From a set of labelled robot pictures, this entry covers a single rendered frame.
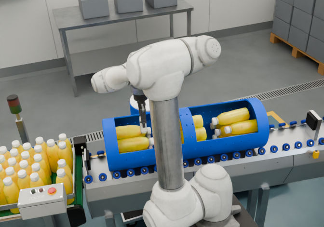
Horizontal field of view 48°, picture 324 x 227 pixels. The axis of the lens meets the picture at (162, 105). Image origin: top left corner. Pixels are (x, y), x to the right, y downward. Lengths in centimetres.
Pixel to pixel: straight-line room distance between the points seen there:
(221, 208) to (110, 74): 74
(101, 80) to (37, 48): 363
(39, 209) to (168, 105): 88
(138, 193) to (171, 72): 105
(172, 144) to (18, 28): 407
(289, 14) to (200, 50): 439
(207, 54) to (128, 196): 112
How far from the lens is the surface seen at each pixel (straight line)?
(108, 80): 166
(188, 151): 195
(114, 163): 192
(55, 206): 181
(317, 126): 233
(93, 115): 423
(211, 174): 151
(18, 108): 230
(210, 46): 122
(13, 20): 513
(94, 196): 208
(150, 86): 117
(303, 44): 537
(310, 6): 519
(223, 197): 154
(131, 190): 207
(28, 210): 184
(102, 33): 530
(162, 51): 116
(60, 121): 424
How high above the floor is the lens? 235
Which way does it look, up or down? 33 degrees down
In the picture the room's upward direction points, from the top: 3 degrees counter-clockwise
